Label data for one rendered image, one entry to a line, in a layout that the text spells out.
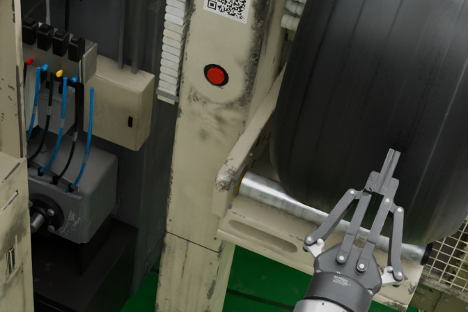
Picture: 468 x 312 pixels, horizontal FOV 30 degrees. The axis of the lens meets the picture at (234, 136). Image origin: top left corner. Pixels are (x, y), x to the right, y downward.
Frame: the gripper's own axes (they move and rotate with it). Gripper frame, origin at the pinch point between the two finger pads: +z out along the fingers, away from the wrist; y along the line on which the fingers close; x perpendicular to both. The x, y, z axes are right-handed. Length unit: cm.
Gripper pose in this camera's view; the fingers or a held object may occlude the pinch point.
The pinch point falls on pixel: (385, 177)
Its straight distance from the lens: 113.8
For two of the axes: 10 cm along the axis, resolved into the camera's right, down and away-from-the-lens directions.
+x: -0.2, 5.4, 8.4
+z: 4.0, -7.7, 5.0
